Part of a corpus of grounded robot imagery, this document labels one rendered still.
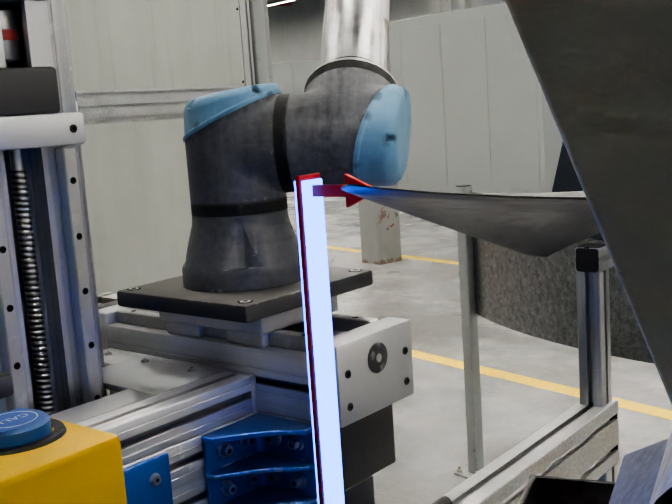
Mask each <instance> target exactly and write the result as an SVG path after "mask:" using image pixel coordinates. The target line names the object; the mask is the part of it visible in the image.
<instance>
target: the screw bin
mask: <svg viewBox="0 0 672 504"><path fill-rule="evenodd" d="M614 485H615V482H608V481H597V480H586V479H574V478H563V477H551V476H540V475H530V476H529V481H528V483H527V485H526V487H525V489H524V491H523V493H522V495H521V497H520V499H519V501H518V504H609V501H610V498H611V495H612V492H613V488H614Z"/></svg>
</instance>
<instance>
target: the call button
mask: <svg viewBox="0 0 672 504"><path fill-rule="evenodd" d="M50 416H51V415H48V414H47V413H45V412H43V411H41V410H35V409H24V408H17V409H14V410H11V411H7V412H2V413H0V448H6V447H13V446H18V445H23V444H27V443H30V442H34V441H37V440H39V439H41V438H44V437H45V436H47V435H49V434H50V433H51V432H52V428H51V420H50Z"/></svg>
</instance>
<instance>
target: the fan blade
mask: <svg viewBox="0 0 672 504"><path fill-rule="evenodd" d="M340 188H341V190H343V191H345V192H348V193H350V194H353V195H355V196H358V197H361V198H364V199H366V200H369V201H372V202H375V203H378V204H381V205H383V206H386V207H389V208H392V209H395V210H398V211H401V212H403V213H406V214H409V215H412V216H415V217H418V218H421V219H423V220H426V221H429V222H432V223H435V224H438V225H440V226H443V227H446V228H449V229H452V230H455V231H457V232H460V233H463V234H466V235H469V236H472V237H475V238H478V239H480V240H483V241H486V242H489V243H492V244H495V245H498V246H501V247H504V248H507V249H510V250H512V251H515V252H518V253H522V254H525V255H531V256H541V257H547V256H549V255H551V254H553V253H555V252H557V251H560V250H562V249H564V248H566V247H568V246H570V245H573V244H575V243H577V242H579V241H582V240H584V239H586V238H589V237H591V236H594V235H596V234H599V233H601V232H600V230H599V227H598V225H597V223H596V220H595V218H594V215H593V213H592V210H591V208H590V206H589V203H588V201H587V198H586V196H585V194H584V191H583V189H582V190H571V191H559V192H544V193H450V192H430V191H417V190H405V189H394V188H383V187H374V186H364V185H356V184H346V185H344V186H342V187H340Z"/></svg>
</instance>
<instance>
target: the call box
mask: <svg viewBox="0 0 672 504"><path fill-rule="evenodd" d="M50 420H51V428H52V432H51V433H50V434H49V435H47V436H45V437H44V438H41V439H39V440H37V441H34V442H30V443H27V444H23V445H18V446H13V447H6V448H0V504H127V499H126V489H125V480H124V471H123V461H122V452H121V443H120V440H119V438H118V436H117V435H116V434H112V433H108V432H105V431H101V430H97V429H93V428H89V427H85V426H81V425H77V424H73V423H70V422H66V421H62V420H58V419H54V418H50Z"/></svg>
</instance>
